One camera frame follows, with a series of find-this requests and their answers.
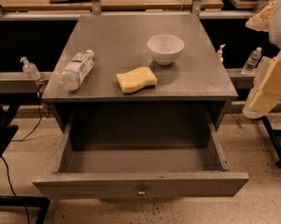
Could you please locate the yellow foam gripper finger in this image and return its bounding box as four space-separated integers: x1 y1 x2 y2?
243 51 281 119
246 1 276 32

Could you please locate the grey top drawer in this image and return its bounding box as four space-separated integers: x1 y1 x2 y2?
34 110 249 199

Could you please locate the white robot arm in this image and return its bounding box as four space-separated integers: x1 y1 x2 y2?
243 0 281 119

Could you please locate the upright clear water bottle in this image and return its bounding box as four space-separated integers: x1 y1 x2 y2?
241 47 262 75

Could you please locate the small white pump bottle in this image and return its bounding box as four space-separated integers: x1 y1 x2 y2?
217 44 226 63

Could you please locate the grey wooden cabinet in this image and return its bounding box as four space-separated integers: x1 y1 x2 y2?
43 13 237 128

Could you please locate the black stand leg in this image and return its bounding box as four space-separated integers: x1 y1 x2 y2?
260 117 281 168

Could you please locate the white bowl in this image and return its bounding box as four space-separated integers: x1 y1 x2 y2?
148 35 185 65

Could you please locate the yellow sponge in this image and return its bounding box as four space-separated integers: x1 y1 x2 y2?
117 66 158 94

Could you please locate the clear plastic water bottle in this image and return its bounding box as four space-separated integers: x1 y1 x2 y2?
59 49 94 91

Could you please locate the clear pump sanitizer bottle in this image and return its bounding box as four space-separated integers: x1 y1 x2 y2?
20 57 41 80

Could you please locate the wooden back desk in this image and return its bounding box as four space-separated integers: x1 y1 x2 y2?
0 0 192 11

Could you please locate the black floor cable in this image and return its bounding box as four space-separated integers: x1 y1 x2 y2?
0 87 45 224

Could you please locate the black table leg frame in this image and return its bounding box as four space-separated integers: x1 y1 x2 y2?
0 105 50 224

